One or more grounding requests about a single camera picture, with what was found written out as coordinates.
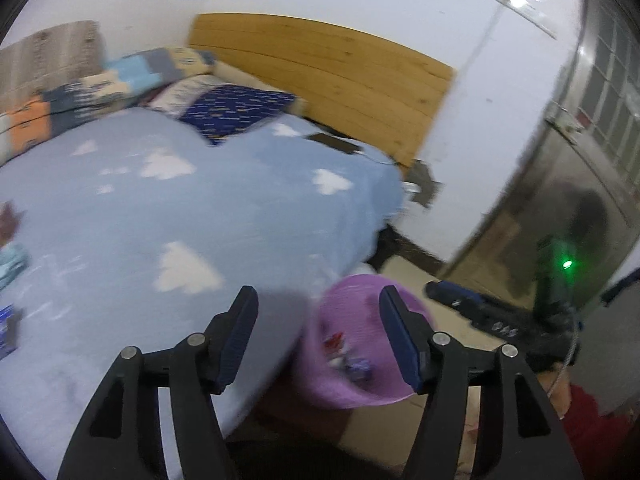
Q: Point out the blue foil packet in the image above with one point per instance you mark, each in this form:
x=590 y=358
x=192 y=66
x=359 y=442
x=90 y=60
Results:
x=7 y=330

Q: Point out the white printed pillow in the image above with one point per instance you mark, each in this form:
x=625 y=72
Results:
x=180 y=92

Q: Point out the wooden headboard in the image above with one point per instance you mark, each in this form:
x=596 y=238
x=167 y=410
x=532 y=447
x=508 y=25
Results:
x=325 y=70

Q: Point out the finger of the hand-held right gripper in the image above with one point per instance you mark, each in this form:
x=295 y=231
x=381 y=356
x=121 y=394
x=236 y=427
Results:
x=450 y=292

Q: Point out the striped beige cushion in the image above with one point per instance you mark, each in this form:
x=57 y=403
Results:
x=50 y=55

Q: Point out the stainless steel door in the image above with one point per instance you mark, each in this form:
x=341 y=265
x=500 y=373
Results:
x=550 y=185

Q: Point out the black phone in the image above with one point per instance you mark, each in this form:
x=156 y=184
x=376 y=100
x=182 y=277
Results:
x=332 y=142

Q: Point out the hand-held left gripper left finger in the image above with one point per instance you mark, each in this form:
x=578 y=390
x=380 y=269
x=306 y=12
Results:
x=240 y=340

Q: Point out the small brown box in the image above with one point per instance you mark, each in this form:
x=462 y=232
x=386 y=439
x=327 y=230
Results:
x=9 y=225

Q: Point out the blue wrapper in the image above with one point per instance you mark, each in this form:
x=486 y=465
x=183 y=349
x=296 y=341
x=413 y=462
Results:
x=357 y=367

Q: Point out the navy star pillow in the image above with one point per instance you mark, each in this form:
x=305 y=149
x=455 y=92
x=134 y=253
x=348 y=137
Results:
x=235 y=110

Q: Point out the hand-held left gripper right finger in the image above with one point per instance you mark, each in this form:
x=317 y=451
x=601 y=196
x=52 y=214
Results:
x=400 y=345

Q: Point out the folded patchwork quilt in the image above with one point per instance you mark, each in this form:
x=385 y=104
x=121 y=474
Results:
x=75 y=95

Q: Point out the purple plastic basket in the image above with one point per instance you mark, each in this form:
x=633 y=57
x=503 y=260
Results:
x=350 y=305

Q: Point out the light blue cloud blanket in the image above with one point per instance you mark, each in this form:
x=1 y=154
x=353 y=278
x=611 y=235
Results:
x=150 y=240

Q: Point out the red snack packet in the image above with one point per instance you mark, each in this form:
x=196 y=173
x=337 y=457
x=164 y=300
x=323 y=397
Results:
x=335 y=342

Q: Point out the person's right forearm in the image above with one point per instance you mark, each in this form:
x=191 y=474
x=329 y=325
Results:
x=600 y=425

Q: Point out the teal paper packet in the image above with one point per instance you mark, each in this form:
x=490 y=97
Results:
x=12 y=265

